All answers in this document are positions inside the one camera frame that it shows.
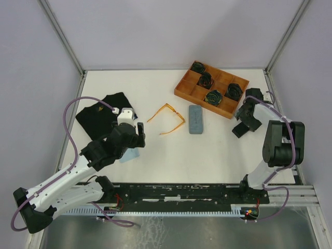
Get light blue cloth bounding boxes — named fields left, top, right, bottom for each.
left=119, top=148, right=140, bottom=163

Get rolled dark tie right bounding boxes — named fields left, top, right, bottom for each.
left=225, top=83, right=243, bottom=101

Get white slotted cable duct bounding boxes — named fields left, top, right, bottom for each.
left=63, top=205, right=255, bottom=218

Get rolled dark tie top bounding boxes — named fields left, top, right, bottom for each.
left=190, top=61, right=205, bottom=74

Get orange wooden divider tray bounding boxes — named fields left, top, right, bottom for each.
left=174, top=63, right=249, bottom=119

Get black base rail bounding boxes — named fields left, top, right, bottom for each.
left=113, top=183, right=270, bottom=207

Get orange sunglasses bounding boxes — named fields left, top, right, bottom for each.
left=146, top=102, right=186, bottom=136

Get black folded t-shirt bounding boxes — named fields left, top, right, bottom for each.
left=76, top=92, right=133, bottom=141

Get aluminium frame post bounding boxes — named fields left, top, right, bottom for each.
left=265, top=0, right=312, bottom=74
left=37, top=0, right=85, bottom=75

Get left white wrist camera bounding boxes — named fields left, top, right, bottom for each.
left=117, top=108, right=134, bottom=126

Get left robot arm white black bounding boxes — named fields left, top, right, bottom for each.
left=13, top=122, right=145, bottom=234

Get black glasses case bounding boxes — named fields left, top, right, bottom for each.
left=232, top=122, right=250, bottom=138

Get right aluminium frame post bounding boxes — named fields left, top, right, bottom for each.
left=265, top=0, right=312, bottom=74

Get rolled dark tie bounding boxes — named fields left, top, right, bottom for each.
left=197, top=72, right=214, bottom=89
left=190, top=61, right=205, bottom=74
left=225, top=83, right=243, bottom=101

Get left aluminium frame post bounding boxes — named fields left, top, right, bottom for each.
left=37, top=0, right=85, bottom=75

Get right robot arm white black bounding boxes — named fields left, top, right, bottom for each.
left=232, top=88, right=305, bottom=203

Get grey-blue glasses case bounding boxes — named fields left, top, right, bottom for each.
left=188, top=105, right=203, bottom=135

